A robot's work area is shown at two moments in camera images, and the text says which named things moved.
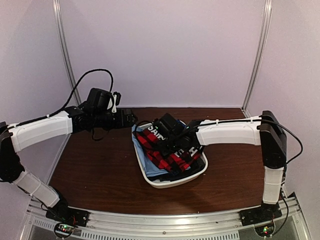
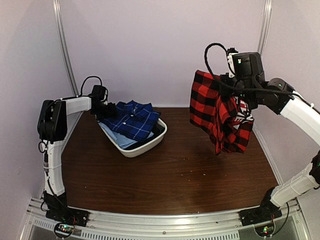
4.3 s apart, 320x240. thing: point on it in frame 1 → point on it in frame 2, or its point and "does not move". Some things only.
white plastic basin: x=165 y=184 → x=136 y=150
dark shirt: x=195 y=166 → x=158 y=130
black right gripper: x=165 y=150 → x=225 y=90
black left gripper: x=121 y=122 → x=112 y=112
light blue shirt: x=150 y=168 → x=121 y=140
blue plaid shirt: x=179 y=121 → x=132 y=119
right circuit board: x=265 y=230 does not move
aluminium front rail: x=224 y=225 does not move
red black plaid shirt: x=153 y=143 → x=228 y=124
